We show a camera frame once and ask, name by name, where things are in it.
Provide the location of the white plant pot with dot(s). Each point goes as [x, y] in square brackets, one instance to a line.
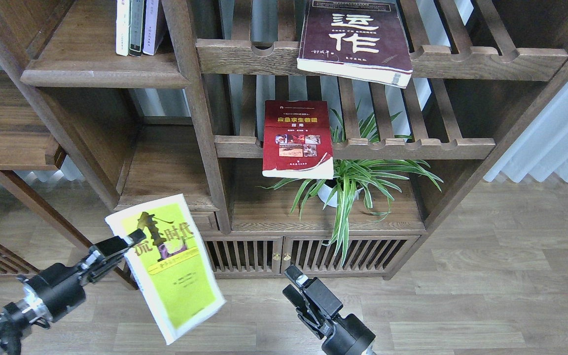
[329, 195]

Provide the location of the white standing book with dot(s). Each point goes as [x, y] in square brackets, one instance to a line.
[122, 30]

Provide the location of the yellow green book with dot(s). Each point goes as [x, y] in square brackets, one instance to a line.
[171, 265]

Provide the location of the dark green standing book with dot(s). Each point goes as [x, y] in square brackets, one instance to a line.
[136, 26]

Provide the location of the red book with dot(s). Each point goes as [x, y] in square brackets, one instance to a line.
[297, 140]

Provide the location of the brass cabinet door knobs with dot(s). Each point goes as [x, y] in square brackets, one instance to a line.
[282, 257]

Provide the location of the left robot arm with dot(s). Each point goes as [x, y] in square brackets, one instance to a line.
[14, 327]

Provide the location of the dark maroon book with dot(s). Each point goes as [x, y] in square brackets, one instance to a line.
[355, 39]

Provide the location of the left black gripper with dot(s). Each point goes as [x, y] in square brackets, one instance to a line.
[57, 290]

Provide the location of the dark wooden bookshelf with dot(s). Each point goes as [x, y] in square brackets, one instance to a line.
[179, 122]

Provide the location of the white curtain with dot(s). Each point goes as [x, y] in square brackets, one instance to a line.
[542, 149]

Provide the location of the spider plant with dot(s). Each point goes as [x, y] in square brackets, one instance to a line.
[381, 174]

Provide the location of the lavender standing book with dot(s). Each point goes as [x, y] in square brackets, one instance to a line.
[154, 26]

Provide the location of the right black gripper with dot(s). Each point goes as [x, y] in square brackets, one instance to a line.
[318, 308]

